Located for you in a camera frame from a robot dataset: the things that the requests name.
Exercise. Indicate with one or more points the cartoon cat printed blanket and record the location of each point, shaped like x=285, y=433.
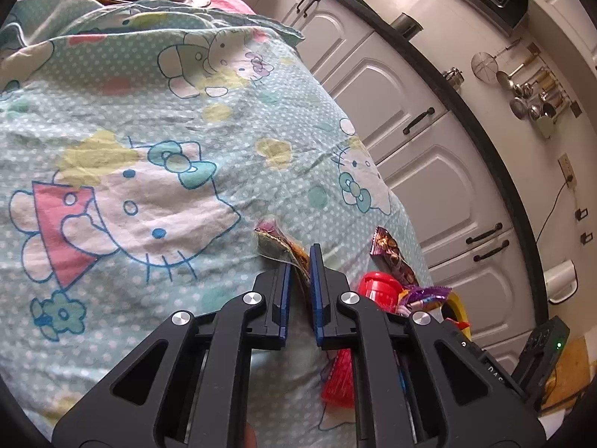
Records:
x=140, y=102

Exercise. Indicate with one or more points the purple snack wrapper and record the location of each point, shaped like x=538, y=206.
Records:
x=424, y=298

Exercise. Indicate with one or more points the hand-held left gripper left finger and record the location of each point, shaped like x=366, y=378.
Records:
x=285, y=308

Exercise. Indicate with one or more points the small red plastic bag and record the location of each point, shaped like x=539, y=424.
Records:
x=340, y=378

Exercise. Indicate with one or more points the white wall cabinets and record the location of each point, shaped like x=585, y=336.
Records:
x=569, y=14

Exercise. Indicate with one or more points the black kitchen countertop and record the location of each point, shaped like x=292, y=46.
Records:
x=489, y=149

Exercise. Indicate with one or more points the metal utensil rail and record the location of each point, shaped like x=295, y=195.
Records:
x=576, y=109

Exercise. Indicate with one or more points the clear snack wrapper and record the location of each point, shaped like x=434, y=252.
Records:
x=280, y=247

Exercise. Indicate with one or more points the row of hanging kitchen utensils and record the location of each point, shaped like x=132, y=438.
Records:
x=522, y=102

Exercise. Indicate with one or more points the white base cabinets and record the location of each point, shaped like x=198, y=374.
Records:
x=419, y=163

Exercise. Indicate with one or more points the white electric kettle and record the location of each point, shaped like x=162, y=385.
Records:
x=559, y=282

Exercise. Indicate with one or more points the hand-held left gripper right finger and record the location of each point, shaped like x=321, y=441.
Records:
x=316, y=308

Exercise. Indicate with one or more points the dark patterned snack wrapper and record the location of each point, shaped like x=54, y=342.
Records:
x=392, y=252

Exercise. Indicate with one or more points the beige wall power strip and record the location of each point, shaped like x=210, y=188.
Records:
x=565, y=165

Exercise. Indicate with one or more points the black wall hook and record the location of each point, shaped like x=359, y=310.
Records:
x=581, y=213
x=586, y=238

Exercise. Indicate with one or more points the dark metal pot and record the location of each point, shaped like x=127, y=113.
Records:
x=405, y=25

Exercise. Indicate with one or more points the yellow rim waste bin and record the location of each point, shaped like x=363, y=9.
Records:
x=461, y=310

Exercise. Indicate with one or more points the yellow wooden board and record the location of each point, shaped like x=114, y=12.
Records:
x=571, y=364

